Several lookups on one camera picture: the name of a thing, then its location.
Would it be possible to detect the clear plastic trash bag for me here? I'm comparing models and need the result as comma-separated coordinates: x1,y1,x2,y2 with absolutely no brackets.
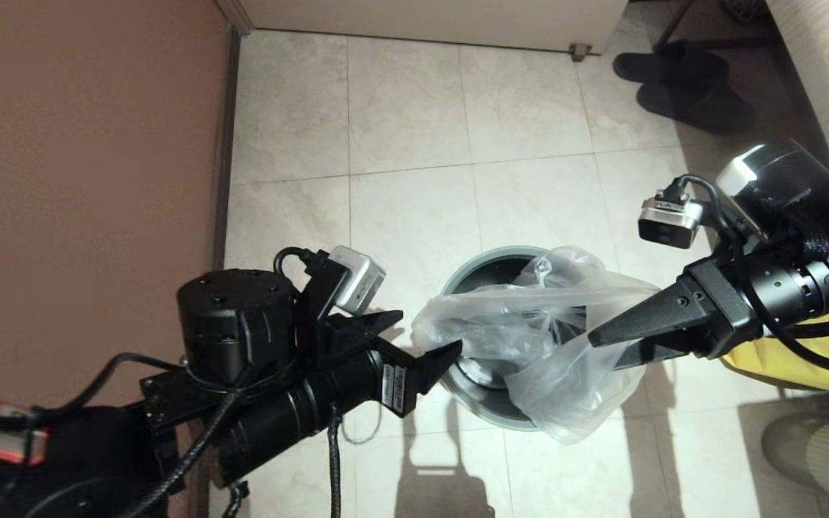
412,246,663,445

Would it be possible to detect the yellow cloth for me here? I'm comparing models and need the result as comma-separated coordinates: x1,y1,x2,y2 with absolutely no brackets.
720,295,829,396

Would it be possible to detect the black round trash bin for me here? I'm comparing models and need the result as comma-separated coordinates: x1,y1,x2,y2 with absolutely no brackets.
438,246,602,432

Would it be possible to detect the black slipper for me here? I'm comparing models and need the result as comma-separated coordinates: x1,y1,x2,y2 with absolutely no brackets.
612,42,730,91
635,81,755,137

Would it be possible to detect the white door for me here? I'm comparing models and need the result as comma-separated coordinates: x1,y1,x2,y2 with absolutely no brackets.
238,0,630,57

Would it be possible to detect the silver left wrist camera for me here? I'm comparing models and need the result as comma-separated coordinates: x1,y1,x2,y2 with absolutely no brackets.
328,246,387,314

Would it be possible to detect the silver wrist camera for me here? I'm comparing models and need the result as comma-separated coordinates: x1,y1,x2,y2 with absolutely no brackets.
638,191,705,250
328,246,387,314

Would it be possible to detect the black braided wrist cable loop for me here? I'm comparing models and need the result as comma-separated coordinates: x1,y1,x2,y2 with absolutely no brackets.
325,406,347,518

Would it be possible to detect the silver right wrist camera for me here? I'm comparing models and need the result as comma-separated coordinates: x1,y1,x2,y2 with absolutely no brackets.
638,191,705,250

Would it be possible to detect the black left camera cable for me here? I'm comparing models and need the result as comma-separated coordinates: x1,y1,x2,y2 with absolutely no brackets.
273,246,330,280

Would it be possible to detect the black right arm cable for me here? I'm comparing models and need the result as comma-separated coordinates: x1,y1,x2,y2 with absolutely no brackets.
663,175,829,375

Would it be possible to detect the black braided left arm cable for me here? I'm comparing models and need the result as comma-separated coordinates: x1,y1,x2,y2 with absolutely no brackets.
116,388,250,518

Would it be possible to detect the black smooth left arm cable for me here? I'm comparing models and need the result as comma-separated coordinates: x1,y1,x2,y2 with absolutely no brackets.
47,353,192,432

